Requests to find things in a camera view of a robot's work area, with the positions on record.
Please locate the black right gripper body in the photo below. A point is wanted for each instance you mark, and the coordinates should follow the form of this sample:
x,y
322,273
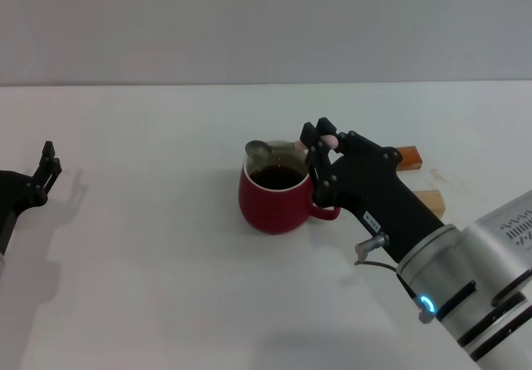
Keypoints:
x,y
382,203

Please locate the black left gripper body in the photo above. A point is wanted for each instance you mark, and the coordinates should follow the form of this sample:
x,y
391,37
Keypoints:
x,y
14,195

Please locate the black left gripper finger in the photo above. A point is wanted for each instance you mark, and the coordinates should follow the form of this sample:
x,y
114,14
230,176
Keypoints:
x,y
47,154
56,168

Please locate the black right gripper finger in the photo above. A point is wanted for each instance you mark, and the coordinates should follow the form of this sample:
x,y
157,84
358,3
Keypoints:
x,y
365,145
322,179

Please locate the red ceramic cup with coffee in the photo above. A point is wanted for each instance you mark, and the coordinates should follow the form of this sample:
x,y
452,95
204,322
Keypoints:
x,y
270,210

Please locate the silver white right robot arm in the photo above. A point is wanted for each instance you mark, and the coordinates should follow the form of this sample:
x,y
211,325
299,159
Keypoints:
x,y
478,270

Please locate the dark orange wooden block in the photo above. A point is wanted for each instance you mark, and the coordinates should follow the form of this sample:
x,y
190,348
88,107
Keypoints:
x,y
411,158

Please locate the light wooden block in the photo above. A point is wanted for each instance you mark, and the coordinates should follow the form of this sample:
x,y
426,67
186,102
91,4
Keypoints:
x,y
432,203

